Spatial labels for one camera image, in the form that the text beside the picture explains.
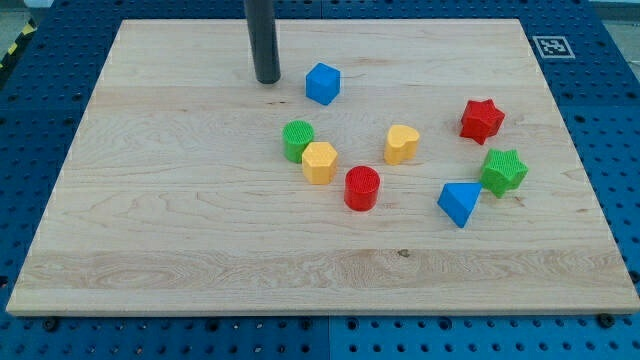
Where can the blue cube block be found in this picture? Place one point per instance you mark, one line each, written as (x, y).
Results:
(322, 83)

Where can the yellow heart block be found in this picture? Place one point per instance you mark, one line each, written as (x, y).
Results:
(401, 144)

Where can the yellow hexagon block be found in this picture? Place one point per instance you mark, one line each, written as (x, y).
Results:
(319, 163)

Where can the red cylinder block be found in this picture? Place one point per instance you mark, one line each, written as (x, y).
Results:
(362, 184)

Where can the green cylinder block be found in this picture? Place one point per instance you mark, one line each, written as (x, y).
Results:
(296, 136)

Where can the light wooden board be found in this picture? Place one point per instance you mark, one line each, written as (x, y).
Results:
(175, 198)

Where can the blue triangle block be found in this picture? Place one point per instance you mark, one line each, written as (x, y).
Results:
(458, 201)

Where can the red star block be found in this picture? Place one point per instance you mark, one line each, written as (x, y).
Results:
(481, 120)

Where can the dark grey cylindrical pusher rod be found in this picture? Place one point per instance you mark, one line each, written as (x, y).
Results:
(260, 17)

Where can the green star block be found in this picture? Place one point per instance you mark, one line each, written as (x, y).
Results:
(502, 170)

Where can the white fiducial marker tag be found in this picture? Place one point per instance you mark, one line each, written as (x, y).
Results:
(553, 47)

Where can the black bolt front left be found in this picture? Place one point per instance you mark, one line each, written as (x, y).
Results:
(50, 324)

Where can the black bolt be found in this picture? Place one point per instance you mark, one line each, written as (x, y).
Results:
(605, 320)
(50, 324)

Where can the black bolt front right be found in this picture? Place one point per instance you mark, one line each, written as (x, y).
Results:
(605, 320)

